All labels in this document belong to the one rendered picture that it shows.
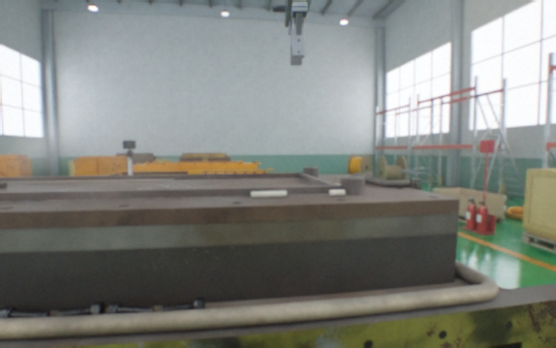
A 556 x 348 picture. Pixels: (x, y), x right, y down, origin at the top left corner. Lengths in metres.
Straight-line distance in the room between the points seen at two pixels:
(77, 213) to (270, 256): 0.25
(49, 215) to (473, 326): 0.56
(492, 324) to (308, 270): 0.25
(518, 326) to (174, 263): 0.47
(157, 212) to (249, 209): 0.12
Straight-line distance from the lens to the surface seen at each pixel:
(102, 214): 0.42
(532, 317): 0.54
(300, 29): 0.66
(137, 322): 0.38
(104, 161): 9.66
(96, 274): 0.45
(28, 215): 0.47
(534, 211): 5.70
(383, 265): 0.46
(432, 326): 0.44
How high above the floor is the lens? 1.44
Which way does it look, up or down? 5 degrees down
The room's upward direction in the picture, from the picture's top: straight up
